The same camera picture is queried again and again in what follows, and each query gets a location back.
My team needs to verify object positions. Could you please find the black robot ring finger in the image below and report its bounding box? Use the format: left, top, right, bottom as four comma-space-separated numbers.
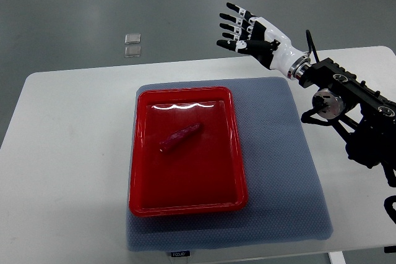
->
219, 12, 256, 29

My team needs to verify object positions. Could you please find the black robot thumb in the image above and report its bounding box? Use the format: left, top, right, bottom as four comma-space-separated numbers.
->
217, 40, 276, 54

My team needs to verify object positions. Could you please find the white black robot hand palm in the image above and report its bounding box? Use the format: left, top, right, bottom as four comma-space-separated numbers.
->
249, 17, 305, 76

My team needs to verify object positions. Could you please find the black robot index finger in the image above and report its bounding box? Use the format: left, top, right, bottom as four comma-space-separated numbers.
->
222, 32, 251, 41

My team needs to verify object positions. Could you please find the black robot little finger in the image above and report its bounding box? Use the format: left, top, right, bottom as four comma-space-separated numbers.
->
226, 2, 257, 22

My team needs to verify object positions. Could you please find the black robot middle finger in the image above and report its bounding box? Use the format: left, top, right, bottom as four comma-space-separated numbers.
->
220, 23, 253, 35

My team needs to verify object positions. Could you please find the red pepper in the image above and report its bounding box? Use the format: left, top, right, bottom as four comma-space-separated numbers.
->
159, 122, 203, 153

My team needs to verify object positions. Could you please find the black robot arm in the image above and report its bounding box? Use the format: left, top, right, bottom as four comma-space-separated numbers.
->
217, 3, 395, 250

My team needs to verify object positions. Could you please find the red plastic tray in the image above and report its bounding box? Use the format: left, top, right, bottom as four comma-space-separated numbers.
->
128, 86, 249, 218

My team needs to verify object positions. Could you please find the upper metal floor plate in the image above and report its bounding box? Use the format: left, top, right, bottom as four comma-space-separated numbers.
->
124, 33, 141, 45

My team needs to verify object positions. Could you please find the grey mesh mat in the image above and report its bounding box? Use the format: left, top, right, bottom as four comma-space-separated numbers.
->
126, 77, 333, 252

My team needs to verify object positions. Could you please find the white table leg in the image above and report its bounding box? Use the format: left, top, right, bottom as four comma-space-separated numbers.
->
328, 251, 346, 264

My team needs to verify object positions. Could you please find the black table label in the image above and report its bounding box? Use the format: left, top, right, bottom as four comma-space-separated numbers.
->
170, 250, 191, 258

